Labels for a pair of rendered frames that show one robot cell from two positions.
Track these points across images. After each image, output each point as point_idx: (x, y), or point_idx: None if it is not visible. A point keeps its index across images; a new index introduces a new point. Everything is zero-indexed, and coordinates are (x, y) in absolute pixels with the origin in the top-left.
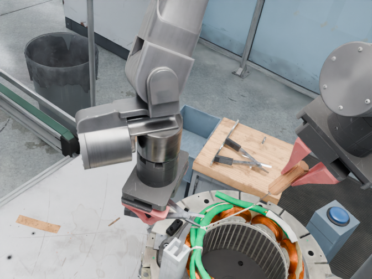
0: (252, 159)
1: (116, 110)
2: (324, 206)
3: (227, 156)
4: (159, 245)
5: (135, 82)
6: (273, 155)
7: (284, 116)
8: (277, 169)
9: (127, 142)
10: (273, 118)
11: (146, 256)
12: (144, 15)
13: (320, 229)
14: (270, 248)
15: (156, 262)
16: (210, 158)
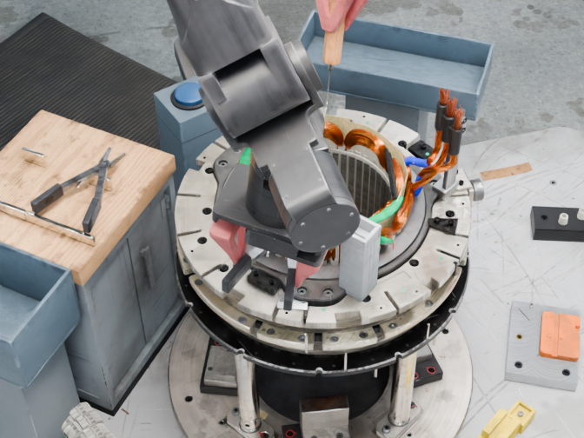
0: (93, 171)
1: (308, 145)
2: (169, 109)
3: (66, 217)
4: (300, 301)
5: (302, 89)
6: (63, 149)
7: None
8: (102, 148)
9: (332, 158)
10: None
11: (321, 318)
12: (196, 43)
13: (202, 132)
14: None
15: (330, 306)
16: (70, 245)
